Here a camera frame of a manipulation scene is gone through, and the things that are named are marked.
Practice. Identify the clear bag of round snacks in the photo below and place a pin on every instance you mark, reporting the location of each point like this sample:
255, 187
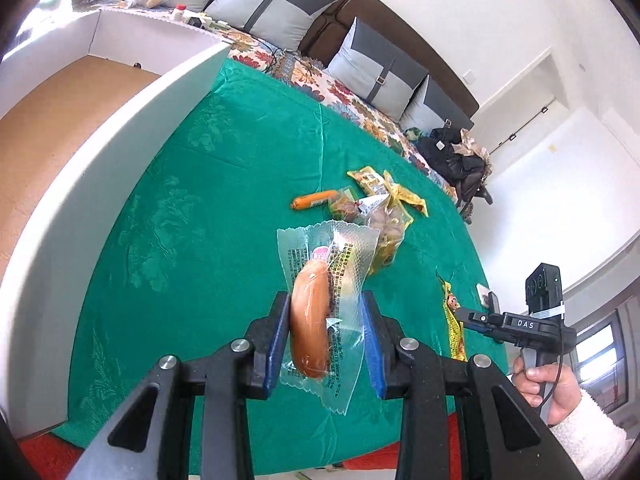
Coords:
391, 220

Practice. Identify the white power strip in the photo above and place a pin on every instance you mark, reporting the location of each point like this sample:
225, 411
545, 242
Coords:
206, 22

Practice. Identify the black bag pile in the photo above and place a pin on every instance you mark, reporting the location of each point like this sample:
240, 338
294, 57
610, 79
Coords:
464, 165

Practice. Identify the floral bed cover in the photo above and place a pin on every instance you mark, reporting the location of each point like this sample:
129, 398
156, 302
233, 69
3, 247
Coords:
258, 60

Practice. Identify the white sleeve forearm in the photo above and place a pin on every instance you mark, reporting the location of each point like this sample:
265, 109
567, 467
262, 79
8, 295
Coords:
594, 443

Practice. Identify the green tablecloth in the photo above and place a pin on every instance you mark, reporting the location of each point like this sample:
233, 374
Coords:
193, 257

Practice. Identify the white phone on cloth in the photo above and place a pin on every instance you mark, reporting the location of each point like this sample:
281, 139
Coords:
485, 295

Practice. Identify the grey pillow far right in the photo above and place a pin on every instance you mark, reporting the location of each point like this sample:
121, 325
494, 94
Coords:
430, 108

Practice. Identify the orange sausage stick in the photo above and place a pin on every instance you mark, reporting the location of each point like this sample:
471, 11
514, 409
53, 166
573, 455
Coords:
313, 200

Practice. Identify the clear yellow-edged peanut bag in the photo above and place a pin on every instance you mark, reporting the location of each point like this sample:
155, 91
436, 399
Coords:
376, 191

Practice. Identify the green brown snack pouch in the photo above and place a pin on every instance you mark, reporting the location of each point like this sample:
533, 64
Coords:
343, 205

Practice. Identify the person's right hand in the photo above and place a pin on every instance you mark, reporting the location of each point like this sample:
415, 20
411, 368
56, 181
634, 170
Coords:
530, 383

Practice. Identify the brown headboard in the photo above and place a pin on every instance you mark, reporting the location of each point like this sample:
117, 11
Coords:
325, 36

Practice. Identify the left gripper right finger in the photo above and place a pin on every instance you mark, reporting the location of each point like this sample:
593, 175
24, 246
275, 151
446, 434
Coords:
455, 413

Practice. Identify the long yellow red snack bag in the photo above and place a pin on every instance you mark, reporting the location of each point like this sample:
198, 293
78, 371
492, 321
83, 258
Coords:
450, 305

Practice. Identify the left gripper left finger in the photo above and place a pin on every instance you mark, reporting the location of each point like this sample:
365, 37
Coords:
149, 435

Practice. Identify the yellow vacuum snack pouch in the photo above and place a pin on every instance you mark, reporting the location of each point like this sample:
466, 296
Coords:
404, 194

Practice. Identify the small white bottle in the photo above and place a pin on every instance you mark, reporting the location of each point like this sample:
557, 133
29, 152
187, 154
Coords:
178, 13

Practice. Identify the white cardboard box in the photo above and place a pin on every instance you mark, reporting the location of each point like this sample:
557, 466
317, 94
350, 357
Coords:
84, 110

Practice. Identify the sausage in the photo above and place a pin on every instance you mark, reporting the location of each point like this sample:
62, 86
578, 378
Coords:
325, 266

